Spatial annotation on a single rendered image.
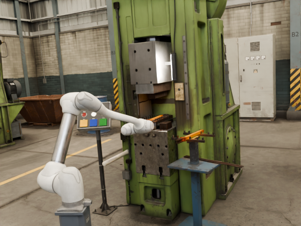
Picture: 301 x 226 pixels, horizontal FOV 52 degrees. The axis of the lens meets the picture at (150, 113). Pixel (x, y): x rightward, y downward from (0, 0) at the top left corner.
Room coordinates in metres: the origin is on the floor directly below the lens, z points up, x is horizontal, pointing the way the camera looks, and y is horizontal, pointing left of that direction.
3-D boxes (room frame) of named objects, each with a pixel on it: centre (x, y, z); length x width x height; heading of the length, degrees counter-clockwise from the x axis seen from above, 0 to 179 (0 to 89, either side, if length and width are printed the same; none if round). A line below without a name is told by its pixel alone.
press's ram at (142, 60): (3.22, -0.09, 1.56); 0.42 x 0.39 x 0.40; 152
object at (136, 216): (3.02, 0.07, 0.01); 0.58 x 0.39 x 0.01; 62
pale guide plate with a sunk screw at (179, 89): (3.02, -0.30, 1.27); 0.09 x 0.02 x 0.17; 62
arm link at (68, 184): (2.08, 0.59, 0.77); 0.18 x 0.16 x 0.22; 56
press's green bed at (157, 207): (3.22, -0.11, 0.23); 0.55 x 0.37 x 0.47; 152
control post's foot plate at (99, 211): (3.25, 0.58, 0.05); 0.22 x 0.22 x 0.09; 62
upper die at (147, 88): (3.24, -0.06, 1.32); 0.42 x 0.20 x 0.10; 152
